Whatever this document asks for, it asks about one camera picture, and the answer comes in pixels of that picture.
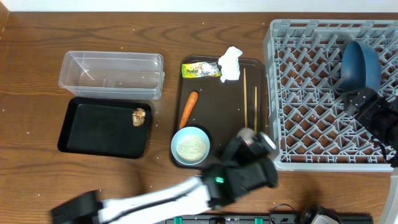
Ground brown serving tray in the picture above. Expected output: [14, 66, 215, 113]
[170, 58, 269, 170]

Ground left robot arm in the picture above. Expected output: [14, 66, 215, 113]
[50, 133, 278, 223]

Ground grey dishwasher rack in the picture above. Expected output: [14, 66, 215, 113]
[263, 19, 397, 172]

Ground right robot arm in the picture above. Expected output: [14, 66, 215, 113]
[342, 88, 397, 224]

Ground dark blue plate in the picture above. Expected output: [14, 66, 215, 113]
[341, 41, 381, 93]

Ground brown food scrap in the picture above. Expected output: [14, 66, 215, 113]
[132, 108, 146, 126]

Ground left wooden chopstick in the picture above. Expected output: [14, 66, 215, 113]
[243, 68, 248, 128]

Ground yellow snack wrapper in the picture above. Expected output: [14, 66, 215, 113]
[181, 62, 221, 78]

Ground white napkin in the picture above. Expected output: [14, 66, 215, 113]
[218, 46, 243, 83]

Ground light blue rice bowl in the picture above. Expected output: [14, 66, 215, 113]
[170, 127, 210, 166]

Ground orange carrot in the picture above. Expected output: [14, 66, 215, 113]
[179, 91, 198, 129]

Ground black plastic tray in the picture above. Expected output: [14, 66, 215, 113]
[57, 97, 152, 159]

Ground pink cup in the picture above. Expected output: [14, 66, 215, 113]
[237, 128, 255, 146]

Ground clear plastic bin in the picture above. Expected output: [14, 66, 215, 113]
[58, 51, 165, 100]

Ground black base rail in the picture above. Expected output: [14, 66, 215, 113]
[163, 203, 374, 224]

